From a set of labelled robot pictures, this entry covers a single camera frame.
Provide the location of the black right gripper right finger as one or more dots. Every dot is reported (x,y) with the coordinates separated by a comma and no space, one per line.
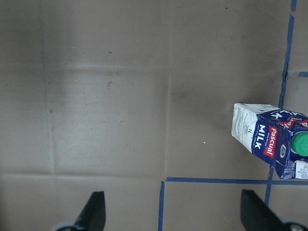
(256,216)

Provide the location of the brown paper table cover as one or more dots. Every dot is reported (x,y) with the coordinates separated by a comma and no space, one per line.
(135,98)

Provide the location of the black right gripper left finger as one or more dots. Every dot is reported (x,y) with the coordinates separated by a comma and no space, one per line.
(93,215)

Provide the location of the blue white milk carton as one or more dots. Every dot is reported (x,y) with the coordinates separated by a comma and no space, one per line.
(278,137)

